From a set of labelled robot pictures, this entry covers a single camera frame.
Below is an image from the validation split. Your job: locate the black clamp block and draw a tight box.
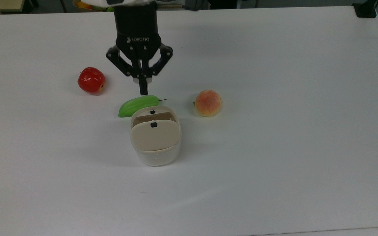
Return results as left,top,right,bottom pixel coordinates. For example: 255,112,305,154
352,0,378,18

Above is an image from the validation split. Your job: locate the beige mini garbage bin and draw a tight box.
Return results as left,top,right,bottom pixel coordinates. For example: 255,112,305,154
130,106,182,167

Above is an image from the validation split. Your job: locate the beige garbage bin lid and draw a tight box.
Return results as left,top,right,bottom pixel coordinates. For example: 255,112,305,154
131,119,180,152

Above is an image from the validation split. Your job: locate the green toy pepper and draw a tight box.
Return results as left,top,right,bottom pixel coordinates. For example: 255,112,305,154
118,95,167,118

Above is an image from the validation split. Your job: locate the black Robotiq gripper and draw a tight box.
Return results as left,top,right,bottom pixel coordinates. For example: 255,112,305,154
106,4,173,95

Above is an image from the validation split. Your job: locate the basket of toy fruit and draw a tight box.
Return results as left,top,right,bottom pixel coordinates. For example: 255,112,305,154
73,0,115,12

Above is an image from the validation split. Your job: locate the red toy apple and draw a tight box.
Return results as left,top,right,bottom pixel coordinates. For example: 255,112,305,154
78,67,106,94

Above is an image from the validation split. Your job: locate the toy peach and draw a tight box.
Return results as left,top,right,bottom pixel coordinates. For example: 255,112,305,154
194,90,222,117

